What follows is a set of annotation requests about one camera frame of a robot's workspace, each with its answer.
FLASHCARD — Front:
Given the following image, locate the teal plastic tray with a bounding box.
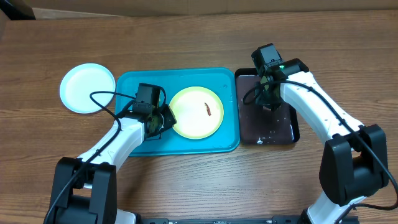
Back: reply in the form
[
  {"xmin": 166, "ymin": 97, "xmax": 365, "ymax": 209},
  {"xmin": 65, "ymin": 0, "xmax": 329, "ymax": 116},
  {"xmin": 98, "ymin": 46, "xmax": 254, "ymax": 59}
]
[{"xmin": 116, "ymin": 68, "xmax": 240, "ymax": 157}]

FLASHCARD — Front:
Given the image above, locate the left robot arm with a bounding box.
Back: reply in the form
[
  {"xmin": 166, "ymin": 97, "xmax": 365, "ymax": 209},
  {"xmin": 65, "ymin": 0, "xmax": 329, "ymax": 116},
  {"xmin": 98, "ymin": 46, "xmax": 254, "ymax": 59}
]
[{"xmin": 44, "ymin": 83, "xmax": 176, "ymax": 223}]

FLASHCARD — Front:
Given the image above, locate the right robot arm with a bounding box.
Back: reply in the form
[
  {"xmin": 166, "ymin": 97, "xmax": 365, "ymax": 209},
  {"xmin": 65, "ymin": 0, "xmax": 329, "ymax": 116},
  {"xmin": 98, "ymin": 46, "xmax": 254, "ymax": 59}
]
[{"xmin": 248, "ymin": 44, "xmax": 397, "ymax": 223}]

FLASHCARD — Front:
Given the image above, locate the black water tray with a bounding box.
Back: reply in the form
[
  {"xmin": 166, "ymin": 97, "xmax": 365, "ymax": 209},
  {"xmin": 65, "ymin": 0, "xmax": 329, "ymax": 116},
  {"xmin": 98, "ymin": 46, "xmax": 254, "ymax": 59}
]
[{"xmin": 234, "ymin": 68, "xmax": 300, "ymax": 145}]

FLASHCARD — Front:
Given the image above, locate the dark object top-left corner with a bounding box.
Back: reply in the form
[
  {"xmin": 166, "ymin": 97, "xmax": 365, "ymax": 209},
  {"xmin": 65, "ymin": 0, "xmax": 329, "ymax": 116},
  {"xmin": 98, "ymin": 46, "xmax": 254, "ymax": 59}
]
[{"xmin": 1, "ymin": 0, "xmax": 35, "ymax": 21}]

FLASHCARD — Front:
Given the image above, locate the light blue plate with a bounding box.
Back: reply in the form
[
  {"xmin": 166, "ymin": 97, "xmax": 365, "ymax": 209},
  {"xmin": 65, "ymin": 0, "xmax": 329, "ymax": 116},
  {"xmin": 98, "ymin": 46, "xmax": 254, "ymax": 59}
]
[{"xmin": 59, "ymin": 63, "xmax": 116, "ymax": 114}]

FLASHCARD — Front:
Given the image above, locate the yellow plate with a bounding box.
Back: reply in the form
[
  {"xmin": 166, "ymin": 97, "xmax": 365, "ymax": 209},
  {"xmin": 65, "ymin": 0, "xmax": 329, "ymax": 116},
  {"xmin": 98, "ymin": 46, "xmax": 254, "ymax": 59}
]
[{"xmin": 169, "ymin": 86, "xmax": 224, "ymax": 139}]

